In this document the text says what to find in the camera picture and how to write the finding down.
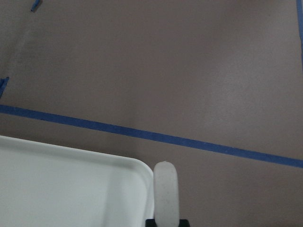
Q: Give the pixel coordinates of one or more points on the white bear tray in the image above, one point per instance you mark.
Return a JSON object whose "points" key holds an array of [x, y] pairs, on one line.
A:
{"points": [[44, 185]]}

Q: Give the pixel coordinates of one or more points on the white ceramic spoon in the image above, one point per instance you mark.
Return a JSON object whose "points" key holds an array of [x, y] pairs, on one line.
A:
{"points": [[166, 196]]}

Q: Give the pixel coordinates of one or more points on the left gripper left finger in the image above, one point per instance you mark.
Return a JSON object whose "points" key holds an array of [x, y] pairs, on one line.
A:
{"points": [[150, 223]]}

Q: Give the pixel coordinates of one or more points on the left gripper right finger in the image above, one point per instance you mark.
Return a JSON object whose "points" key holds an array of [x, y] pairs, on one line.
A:
{"points": [[183, 223]]}

